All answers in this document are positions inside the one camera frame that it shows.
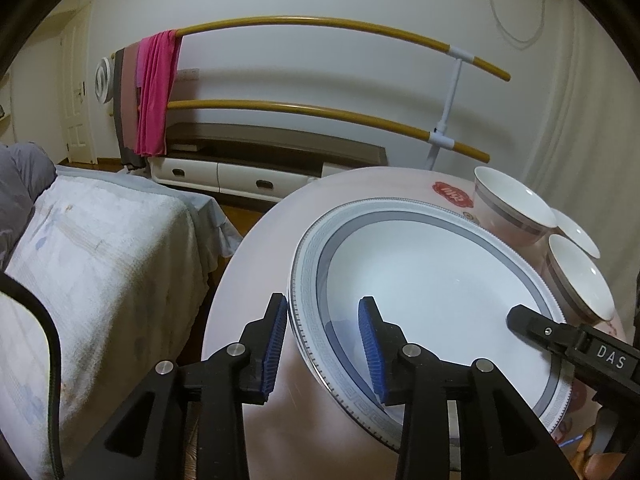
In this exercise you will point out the long wooden barre bar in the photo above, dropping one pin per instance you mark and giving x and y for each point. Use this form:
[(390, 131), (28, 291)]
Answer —
[(325, 20), (300, 108)]

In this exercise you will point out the white wall switch plate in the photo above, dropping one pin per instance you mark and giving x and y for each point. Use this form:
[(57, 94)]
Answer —
[(188, 74)]

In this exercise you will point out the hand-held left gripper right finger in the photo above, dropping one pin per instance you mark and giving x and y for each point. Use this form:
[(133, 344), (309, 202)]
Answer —
[(371, 350)]

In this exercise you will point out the grey quilt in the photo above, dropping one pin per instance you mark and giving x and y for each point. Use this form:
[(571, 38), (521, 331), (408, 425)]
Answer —
[(20, 190)]

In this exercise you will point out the white barre post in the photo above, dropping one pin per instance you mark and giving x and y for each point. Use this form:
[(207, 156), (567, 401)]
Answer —
[(452, 90)]

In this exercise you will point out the bed with white blanket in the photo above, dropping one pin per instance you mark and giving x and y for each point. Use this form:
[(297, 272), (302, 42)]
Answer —
[(110, 270)]

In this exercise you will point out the low cabinet with white drawers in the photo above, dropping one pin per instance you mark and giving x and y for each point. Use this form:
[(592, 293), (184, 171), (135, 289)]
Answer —
[(240, 175)]

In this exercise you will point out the white door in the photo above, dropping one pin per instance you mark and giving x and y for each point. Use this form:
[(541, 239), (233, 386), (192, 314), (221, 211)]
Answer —
[(77, 100)]

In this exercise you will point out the pink cloth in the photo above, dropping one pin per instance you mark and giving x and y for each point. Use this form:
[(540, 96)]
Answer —
[(155, 95)]

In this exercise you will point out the white pleated curtain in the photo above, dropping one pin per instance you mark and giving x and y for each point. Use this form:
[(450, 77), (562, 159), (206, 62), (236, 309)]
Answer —
[(595, 110)]

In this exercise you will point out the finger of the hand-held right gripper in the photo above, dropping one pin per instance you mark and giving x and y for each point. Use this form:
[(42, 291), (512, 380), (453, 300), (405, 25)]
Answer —
[(537, 324)]

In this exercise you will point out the white bowl grey band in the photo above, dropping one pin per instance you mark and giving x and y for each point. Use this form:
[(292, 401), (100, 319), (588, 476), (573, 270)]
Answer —
[(510, 197), (575, 232), (582, 280)]

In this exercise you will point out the white plate grey rim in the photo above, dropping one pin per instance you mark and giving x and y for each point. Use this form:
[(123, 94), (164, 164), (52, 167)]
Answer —
[(440, 280)]

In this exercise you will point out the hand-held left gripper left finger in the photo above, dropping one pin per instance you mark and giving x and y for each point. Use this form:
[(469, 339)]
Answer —
[(275, 345)]

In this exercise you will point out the white round fan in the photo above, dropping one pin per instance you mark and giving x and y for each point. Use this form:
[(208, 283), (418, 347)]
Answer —
[(102, 80)]

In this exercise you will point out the brown cloth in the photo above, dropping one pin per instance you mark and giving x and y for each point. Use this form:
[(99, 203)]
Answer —
[(125, 100)]

